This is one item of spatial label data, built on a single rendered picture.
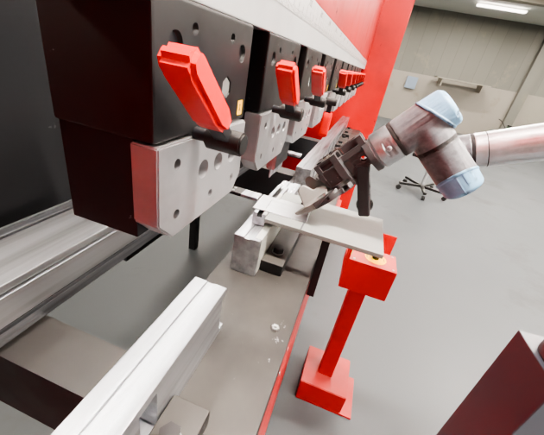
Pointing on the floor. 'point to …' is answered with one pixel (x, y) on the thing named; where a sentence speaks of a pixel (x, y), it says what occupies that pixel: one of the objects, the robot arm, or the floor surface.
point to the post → (194, 234)
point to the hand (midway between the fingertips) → (304, 208)
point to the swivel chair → (420, 184)
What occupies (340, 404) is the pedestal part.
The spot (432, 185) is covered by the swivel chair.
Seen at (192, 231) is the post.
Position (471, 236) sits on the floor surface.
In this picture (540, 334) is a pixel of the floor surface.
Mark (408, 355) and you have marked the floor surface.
